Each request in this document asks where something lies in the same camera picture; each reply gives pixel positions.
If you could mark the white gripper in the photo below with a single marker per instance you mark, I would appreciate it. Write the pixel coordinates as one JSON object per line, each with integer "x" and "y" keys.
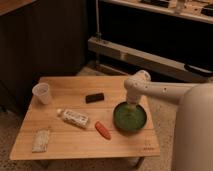
{"x": 132, "y": 99}

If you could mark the green ceramic bowl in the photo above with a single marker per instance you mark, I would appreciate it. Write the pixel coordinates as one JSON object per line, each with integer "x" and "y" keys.
{"x": 124, "y": 122}

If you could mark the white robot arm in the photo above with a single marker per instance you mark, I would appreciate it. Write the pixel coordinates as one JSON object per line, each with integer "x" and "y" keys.
{"x": 193, "y": 132}

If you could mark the small black rectangular box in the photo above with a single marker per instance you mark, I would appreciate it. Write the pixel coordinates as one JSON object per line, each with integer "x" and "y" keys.
{"x": 94, "y": 97}

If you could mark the clear plastic bottle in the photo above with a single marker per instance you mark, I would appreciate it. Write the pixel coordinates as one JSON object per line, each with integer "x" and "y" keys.
{"x": 73, "y": 117}

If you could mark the wooden folding table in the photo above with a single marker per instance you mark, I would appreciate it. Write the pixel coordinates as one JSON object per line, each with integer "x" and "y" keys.
{"x": 68, "y": 141}

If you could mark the clear plastic cup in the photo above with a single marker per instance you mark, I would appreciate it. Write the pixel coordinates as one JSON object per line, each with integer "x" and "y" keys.
{"x": 42, "y": 92}

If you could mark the white snack packet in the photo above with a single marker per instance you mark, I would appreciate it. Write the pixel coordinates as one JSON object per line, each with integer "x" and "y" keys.
{"x": 41, "y": 140}

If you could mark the upper wooden shelf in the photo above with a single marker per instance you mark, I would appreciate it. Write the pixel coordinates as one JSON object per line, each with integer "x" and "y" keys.
{"x": 176, "y": 9}

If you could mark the dark wooden cabinet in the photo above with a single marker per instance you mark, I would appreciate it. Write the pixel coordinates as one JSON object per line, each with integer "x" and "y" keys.
{"x": 45, "y": 38}

